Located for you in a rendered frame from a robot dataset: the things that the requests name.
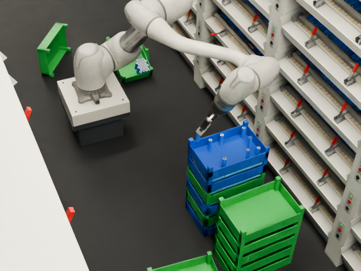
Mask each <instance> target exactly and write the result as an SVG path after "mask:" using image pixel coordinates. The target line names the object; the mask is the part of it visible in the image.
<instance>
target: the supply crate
mask: <svg viewBox="0 0 361 271"><path fill-rule="evenodd" d="M248 124H249V122H248V121H247V120H244V121H243V125H240V126H237V127H234V128H231V129H228V130H225V131H222V132H218V133H215V134H212V135H209V136H206V137H203V138H200V141H199V142H197V141H196V140H193V138H189V140H188V152H189V154H190V155H191V156H192V158H193V160H194V161H195V163H196V164H197V165H198V167H199V168H200V170H201V171H202V173H203V174H204V175H205V177H206V178H207V180H208V181H211V180H214V179H217V178H219V177H222V176H225V175H228V174H230V173H233V172H236V171H238V170H241V169H244V168H247V167H250V166H253V165H255V164H258V163H261V162H263V161H266V160H268V156H269V150H270V147H269V146H268V145H265V146H264V145H263V143H262V142H261V141H260V140H259V139H258V137H257V136H256V135H255V134H254V133H253V131H252V130H251V129H250V127H249V126H248ZM243 126H244V127H246V132H245V137H244V139H241V130H242V127H243ZM220 134H224V138H223V146H219V139H220ZM249 136H252V142H251V148H250V157H249V158H247V159H245V157H246V149H247V143H248V137H249ZM209 139H212V150H211V151H208V140H209ZM257 146H259V147H261V150H260V154H259V155H255V154H256V147H257ZM223 157H226V158H227V162H226V166H225V167H222V158H223Z"/></svg>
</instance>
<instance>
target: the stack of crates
mask: <svg viewBox="0 0 361 271"><path fill-rule="evenodd" d="M304 211H305V207H304V206H303V205H301V206H299V205H298V203H297V202H296V201H295V200H294V198H293V197H292V196H291V195H290V193H289V192H288V191H287V190H286V189H285V187H284V186H283V185H282V184H281V178H280V176H276V177H275V180H274V181H272V182H269V183H266V184H264V185H261V186H259V187H256V188H253V189H250V190H248V191H245V192H242V193H240V194H237V195H235V196H232V197H229V198H226V199H224V198H223V197H220V198H219V200H218V211H217V217H216V227H215V238H214V248H213V254H214V256H215V257H216V259H217V261H218V262H219V264H220V266H221V267H222V269H223V270H224V271H273V270H276V269H278V268H280V267H283V266H285V265H288V264H289V263H291V260H292V256H293V252H294V248H295V244H296V242H297V237H298V233H299V230H300V225H301V222H302V218H303V215H304Z"/></svg>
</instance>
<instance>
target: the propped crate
mask: <svg viewBox="0 0 361 271"><path fill-rule="evenodd" d="M109 39H110V37H106V41H108V40H109ZM142 58H144V59H145V60H147V63H146V64H149V61H148V59H147V57H146V54H145V52H144V50H143V48H142V51H141V54H140V56H139V57H138V58H137V59H142ZM135 62H136V60H135V61H133V62H132V63H130V64H128V65H127V66H125V67H123V68H121V69H118V70H116V71H117V74H118V76H119V78H120V81H121V84H123V83H127V82H130V81H134V80H138V79H142V78H145V77H148V76H151V75H152V73H153V68H152V67H151V66H150V64H149V66H148V68H149V70H150V72H147V73H143V74H137V73H136V71H137V69H134V67H135Z"/></svg>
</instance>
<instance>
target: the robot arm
mask: <svg viewBox="0 0 361 271"><path fill-rule="evenodd" d="M192 4H193V0H142V1H139V0H133V1H130V2H129V3H127V5H126V6H125V10H124V11H125V15H126V18H127V20H128V21H129V23H130V24H131V25H132V26H131V27H130V28H129V29H128V30H127V31H122V32H119V33H117V34H116V35H115V36H114V37H112V38H111V39H109V40H108V41H106V42H105V43H103V44H101V45H100V46H99V45H97V44H94V43H86V44H83V45H81V46H80V47H79V48H78V49H77V50H76V53H75V56H74V74H75V80H76V81H73V82H72V86H73V87H74V89H75V91H76V94H77V97H78V103H79V104H83V103H85V102H88V101H94V102H95V104H99V103H100V102H99V99H101V98H110V97H112V93H111V92H110V91H109V89H108V86H107V84H106V81H105V79H106V78H107V77H108V76H109V75H110V74H111V73H112V72H114V71H116V70H118V69H121V68H123V67H125V66H127V65H128V64H130V63H132V62H133V61H135V60H136V59H137V58H138V57H139V56H140V54H141V51H142V44H143V43H144V42H145V41H147V40H148V39H149V38H151V39H153V40H155V41H158V42H160V43H162V44H164V45H166V46H168V47H170V48H172V49H175V50H177V51H180V52H183V53H187V54H192V55H197V56H203V57H207V58H212V59H218V60H223V61H227V62H230V63H232V64H234V65H236V66H237V67H238V68H236V69H234V70H233V71H232V72H231V73H230V74H229V75H228V76H227V77H226V79H225V80H224V82H223V84H222V86H221V88H220V90H219V91H218V93H217V94H216V96H215V97H214V101H213V102H212V110H211V111H210V113H209V114H208V117H207V118H206V119H205V120H204V122H203V123H200V126H199V128H198V129H197V130H196V132H197V133H198V134H199V135H200V136H201V135H202V134H203V133H204V132H205V131H206V130H207V129H208V127H209V126H210V124H213V122H212V121H214V120H215V119H216V118H218V117H219V115H221V116H223V115H225V114H227V112H228V111H231V110H233V108H234V107H235V106H236V105H237V104H238V102H240V101H242V100H244V99H246V98H247V97H248V96H249V95H251V94H252V93H253V92H255V91H258V90H261V89H263V88H265V87H267V86H268V85H270V84H271V83H272V82H274V81H275V80H276V79H277V77H278V75H279V73H280V64H279V62H278V61H277V60H276V59H275V58H272V57H268V56H266V57H264V56H258V55H255V54H252V55H245V54H243V53H241V52H239V51H236V50H234V49H230V48H226V47H222V46H217V45H213V44H208V43H205V42H201V41H196V40H192V39H189V38H186V37H183V36H181V35H179V34H178V33H176V32H175V31H174V30H173V29H172V28H171V27H170V26H169V25H170V24H172V23H173V22H175V21H176V20H178V19H180V18H181V17H182V16H184V15H185V14H187V13H188V11H189V10H190V9H191V7H192Z"/></svg>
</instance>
